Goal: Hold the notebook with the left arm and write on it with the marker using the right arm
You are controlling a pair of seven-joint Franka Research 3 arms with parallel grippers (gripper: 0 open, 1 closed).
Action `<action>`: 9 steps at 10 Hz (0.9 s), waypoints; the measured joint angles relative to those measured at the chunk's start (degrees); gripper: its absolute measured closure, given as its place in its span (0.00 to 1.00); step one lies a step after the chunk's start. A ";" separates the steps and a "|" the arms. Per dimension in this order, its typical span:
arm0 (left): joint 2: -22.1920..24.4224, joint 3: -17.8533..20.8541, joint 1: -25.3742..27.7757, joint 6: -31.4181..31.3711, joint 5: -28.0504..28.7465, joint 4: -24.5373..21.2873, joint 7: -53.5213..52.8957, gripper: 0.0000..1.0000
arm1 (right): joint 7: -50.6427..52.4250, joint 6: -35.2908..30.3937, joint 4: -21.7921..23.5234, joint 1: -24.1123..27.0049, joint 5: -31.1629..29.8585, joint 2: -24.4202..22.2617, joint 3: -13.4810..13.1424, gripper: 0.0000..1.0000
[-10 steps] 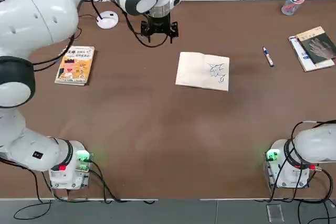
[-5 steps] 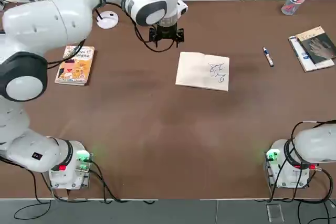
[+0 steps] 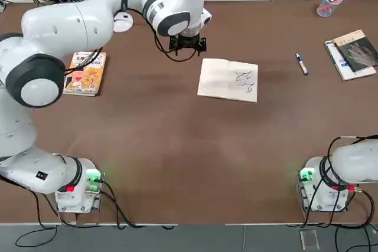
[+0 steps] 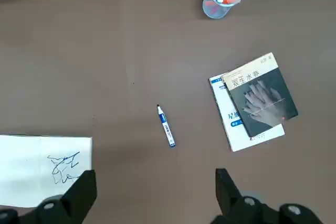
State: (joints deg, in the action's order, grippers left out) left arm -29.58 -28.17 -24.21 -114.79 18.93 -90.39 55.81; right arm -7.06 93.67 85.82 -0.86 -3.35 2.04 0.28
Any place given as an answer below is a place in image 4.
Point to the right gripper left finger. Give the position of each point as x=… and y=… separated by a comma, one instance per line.
x=65, y=205

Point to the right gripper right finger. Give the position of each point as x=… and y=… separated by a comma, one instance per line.
x=236, y=205

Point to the white lined notebook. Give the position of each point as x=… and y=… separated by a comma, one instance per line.
x=26, y=161

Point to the blue white whiteboard marker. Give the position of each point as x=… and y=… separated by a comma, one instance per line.
x=166, y=127

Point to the white and blue book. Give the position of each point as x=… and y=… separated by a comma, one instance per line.
x=236, y=134

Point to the dark book with hands cover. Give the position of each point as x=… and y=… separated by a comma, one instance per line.
x=262, y=103

